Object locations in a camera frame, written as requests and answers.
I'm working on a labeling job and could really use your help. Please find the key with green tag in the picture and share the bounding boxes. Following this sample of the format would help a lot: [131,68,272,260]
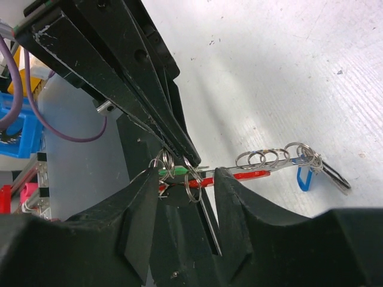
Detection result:
[159,166,189,176]

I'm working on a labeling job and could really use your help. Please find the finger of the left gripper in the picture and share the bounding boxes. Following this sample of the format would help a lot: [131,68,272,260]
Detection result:
[74,1,200,167]
[14,8,172,149]

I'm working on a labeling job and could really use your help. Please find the key with blue tag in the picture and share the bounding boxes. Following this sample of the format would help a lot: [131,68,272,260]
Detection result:
[291,157,314,192]

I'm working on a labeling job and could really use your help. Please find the key with black white tag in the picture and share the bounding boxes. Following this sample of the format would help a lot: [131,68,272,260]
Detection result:
[318,159,352,196]

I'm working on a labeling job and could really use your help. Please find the blue plastic bin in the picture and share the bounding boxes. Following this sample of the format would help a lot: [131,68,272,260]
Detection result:
[1,97,43,158]

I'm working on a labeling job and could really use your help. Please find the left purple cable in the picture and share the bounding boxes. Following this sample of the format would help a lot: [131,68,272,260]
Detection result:
[0,35,108,143]

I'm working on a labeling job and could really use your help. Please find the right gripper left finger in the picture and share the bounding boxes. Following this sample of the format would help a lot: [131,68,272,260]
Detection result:
[1,168,159,286]

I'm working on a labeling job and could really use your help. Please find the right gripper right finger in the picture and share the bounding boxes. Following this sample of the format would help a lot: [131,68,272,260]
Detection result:
[214,168,382,286]

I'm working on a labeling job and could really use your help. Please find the key with plain black tag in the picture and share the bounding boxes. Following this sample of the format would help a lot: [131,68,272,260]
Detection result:
[162,184,222,259]

